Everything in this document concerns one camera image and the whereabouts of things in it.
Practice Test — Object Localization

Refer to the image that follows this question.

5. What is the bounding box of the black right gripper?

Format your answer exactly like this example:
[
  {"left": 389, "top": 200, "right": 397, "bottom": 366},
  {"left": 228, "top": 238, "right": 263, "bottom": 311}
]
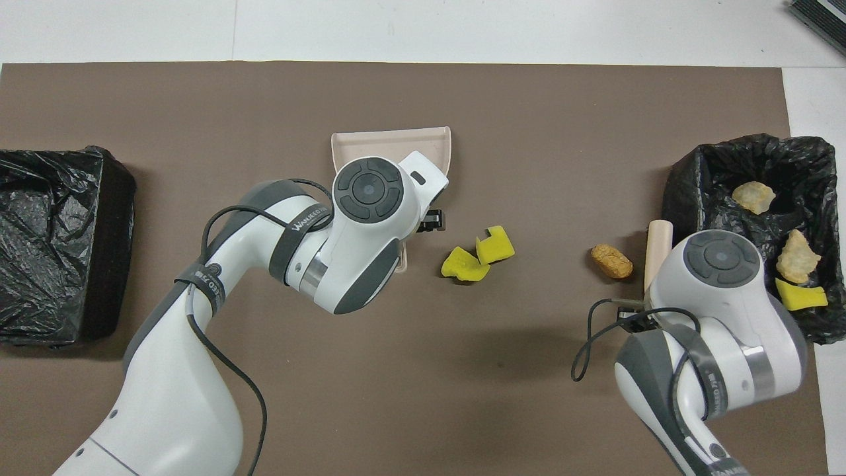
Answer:
[{"left": 617, "top": 297, "right": 664, "bottom": 333}]

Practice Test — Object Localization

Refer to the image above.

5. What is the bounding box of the brown nugget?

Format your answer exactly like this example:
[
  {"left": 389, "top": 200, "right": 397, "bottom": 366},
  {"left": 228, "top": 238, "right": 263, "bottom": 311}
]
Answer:
[{"left": 590, "top": 243, "right": 634, "bottom": 280}]

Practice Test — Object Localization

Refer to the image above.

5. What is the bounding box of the notched yellow sponge piece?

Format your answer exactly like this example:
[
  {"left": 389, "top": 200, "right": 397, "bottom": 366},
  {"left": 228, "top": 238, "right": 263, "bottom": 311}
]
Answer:
[{"left": 475, "top": 225, "right": 516, "bottom": 264}]

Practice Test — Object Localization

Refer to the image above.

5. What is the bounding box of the beige hand brush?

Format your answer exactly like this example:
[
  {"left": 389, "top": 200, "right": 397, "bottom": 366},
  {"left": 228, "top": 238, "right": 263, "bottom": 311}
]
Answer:
[{"left": 644, "top": 219, "right": 674, "bottom": 296}]

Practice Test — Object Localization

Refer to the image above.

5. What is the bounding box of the beige plastic dustpan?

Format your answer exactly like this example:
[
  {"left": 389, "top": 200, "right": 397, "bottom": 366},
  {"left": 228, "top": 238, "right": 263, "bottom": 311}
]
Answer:
[{"left": 330, "top": 126, "right": 453, "bottom": 273}]

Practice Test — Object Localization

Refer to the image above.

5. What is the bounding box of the pale bread chunk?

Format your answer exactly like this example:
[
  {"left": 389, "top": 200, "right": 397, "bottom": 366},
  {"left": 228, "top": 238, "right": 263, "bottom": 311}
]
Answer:
[
  {"left": 775, "top": 229, "right": 822, "bottom": 284},
  {"left": 731, "top": 180, "right": 777, "bottom": 216}
]

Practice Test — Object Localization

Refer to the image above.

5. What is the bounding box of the black bag-lined bin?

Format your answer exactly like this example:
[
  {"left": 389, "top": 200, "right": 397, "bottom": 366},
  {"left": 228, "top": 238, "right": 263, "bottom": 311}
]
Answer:
[
  {"left": 659, "top": 132, "right": 846, "bottom": 346},
  {"left": 0, "top": 145, "right": 137, "bottom": 349}
]

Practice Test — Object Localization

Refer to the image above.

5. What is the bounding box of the brown table mat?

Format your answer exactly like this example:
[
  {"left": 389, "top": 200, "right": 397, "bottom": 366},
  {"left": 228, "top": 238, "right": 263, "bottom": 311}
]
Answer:
[{"left": 0, "top": 61, "right": 830, "bottom": 476}]

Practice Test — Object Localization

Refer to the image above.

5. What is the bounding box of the dark grey ribbed object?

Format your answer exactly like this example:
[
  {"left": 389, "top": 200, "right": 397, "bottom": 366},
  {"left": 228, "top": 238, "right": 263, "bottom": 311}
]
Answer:
[{"left": 788, "top": 0, "right": 846, "bottom": 57}]

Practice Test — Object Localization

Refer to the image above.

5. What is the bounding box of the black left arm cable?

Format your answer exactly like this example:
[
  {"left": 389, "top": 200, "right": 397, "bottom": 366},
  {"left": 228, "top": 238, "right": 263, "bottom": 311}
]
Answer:
[{"left": 187, "top": 177, "right": 334, "bottom": 476}]

